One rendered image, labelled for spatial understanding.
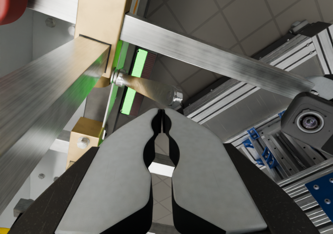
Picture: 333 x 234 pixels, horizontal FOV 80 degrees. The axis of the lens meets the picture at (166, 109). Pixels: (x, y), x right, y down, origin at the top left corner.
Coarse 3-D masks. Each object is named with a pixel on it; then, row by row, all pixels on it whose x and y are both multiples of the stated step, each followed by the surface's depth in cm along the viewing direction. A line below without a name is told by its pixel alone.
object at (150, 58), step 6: (150, 54) 41; (150, 60) 42; (144, 66) 43; (150, 66) 43; (144, 72) 43; (150, 72) 43; (138, 96) 46; (138, 102) 47; (132, 108) 48; (138, 108) 48; (132, 114) 49
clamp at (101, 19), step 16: (80, 0) 22; (96, 0) 22; (112, 0) 22; (128, 0) 23; (80, 16) 22; (96, 16) 22; (112, 16) 22; (80, 32) 23; (96, 32) 23; (112, 32) 23; (112, 48) 24; (112, 64) 25
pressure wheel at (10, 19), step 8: (0, 0) 18; (8, 0) 18; (16, 0) 19; (24, 0) 21; (0, 8) 19; (8, 8) 19; (16, 8) 20; (24, 8) 21; (0, 16) 19; (8, 16) 20; (16, 16) 21; (0, 24) 20
